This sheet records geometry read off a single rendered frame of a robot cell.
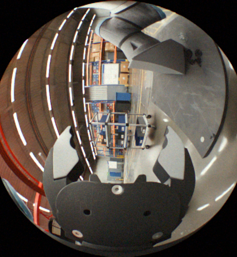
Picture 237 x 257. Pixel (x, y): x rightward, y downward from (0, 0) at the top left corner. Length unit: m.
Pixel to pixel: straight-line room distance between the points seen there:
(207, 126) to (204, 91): 0.10
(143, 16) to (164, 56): 0.21
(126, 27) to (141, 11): 0.12
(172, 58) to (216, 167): 0.57
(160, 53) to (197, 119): 0.24
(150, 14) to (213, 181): 0.81
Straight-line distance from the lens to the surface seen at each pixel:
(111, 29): 0.40
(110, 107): 9.46
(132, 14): 0.39
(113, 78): 5.50
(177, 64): 0.35
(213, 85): 0.27
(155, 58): 0.31
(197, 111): 0.29
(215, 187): 0.61
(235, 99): 0.55
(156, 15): 0.42
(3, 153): 2.53
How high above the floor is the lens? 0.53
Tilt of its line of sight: 1 degrees up
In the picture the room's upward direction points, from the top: 87 degrees counter-clockwise
